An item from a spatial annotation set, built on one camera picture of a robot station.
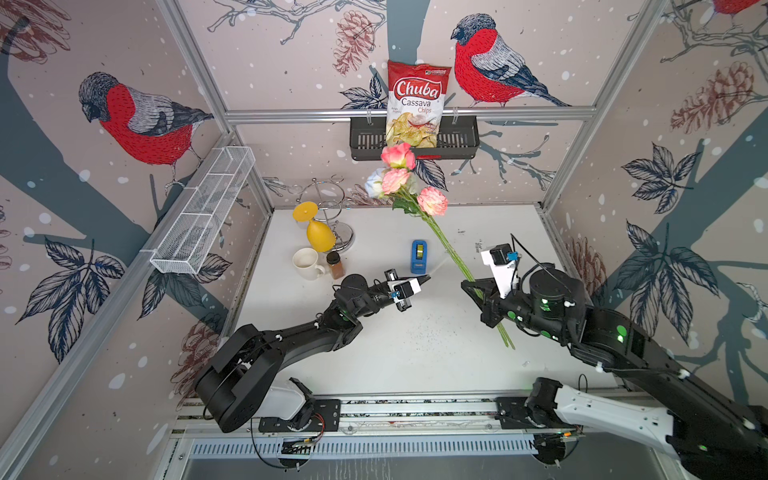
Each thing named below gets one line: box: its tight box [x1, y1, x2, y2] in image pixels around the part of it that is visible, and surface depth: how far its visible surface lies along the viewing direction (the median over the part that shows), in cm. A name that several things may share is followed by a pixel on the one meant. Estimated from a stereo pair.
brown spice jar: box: [326, 251, 345, 280], surface depth 96 cm
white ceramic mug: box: [292, 247, 325, 281], surface depth 97 cm
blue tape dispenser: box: [410, 239, 428, 275], surface depth 103 cm
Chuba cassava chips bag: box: [386, 60, 451, 149], surface depth 86 cm
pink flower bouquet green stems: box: [365, 143, 515, 350], surface depth 65 cm
